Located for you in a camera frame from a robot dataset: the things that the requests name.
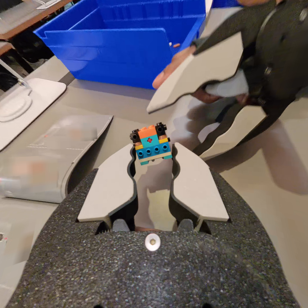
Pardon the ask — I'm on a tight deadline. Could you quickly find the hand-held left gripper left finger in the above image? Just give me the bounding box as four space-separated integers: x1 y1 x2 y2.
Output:
77 143 139 222

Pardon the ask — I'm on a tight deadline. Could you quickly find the grey printed desk pad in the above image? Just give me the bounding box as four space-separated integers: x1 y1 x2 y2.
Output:
0 115 114 204

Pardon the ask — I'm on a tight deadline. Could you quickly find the large blue plastic bin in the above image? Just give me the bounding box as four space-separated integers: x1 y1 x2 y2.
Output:
33 0 207 90

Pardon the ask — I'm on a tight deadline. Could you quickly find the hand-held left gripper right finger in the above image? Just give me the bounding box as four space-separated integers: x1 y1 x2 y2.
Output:
168 142 230 222

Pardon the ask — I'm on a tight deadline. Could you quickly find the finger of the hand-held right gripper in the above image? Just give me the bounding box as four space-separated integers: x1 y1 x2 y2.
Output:
192 105 268 162
146 31 245 114

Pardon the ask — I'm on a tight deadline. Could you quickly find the white lamp base plate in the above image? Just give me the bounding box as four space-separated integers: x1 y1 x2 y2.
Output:
0 59 67 152

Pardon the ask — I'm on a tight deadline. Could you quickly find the wood-edged grey desk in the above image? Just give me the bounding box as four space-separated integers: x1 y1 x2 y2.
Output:
0 0 75 57

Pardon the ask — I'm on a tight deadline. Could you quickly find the multicolour toy brick model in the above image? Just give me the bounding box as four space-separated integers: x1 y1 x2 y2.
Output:
131 123 173 166

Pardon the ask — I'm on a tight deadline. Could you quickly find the person's right hand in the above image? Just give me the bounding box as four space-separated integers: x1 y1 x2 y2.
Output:
152 45 250 105

